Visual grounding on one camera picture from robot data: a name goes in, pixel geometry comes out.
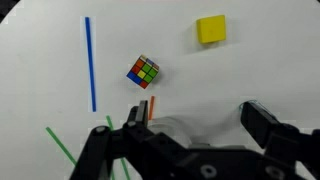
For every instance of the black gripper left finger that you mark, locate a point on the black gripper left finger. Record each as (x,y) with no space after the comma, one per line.
(106,153)

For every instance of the green straw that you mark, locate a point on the green straw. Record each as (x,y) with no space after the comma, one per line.
(109,121)

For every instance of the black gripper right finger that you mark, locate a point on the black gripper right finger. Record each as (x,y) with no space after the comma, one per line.
(263,128)

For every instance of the white bowl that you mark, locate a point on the white bowl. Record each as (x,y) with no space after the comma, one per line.
(173,128)

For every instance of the yellow cube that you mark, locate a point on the yellow cube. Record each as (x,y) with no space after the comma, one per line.
(211,29)

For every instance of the Rubik's cube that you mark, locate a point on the Rubik's cube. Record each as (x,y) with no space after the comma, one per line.
(142,72)

